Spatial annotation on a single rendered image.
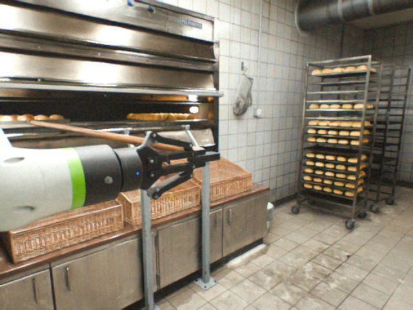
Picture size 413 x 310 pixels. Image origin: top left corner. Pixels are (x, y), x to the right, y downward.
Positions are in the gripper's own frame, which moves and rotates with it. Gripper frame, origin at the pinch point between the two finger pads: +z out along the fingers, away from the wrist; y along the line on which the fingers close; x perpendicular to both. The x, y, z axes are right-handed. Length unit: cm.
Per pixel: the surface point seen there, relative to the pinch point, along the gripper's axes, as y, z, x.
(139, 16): -76, 73, -157
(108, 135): 1, 5, -63
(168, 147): 1.2, 6.8, -24.1
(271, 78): -43, 241, -156
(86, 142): 14, 27, -157
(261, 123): 9, 224, -156
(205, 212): 63, 84, -95
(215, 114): -3, 150, -156
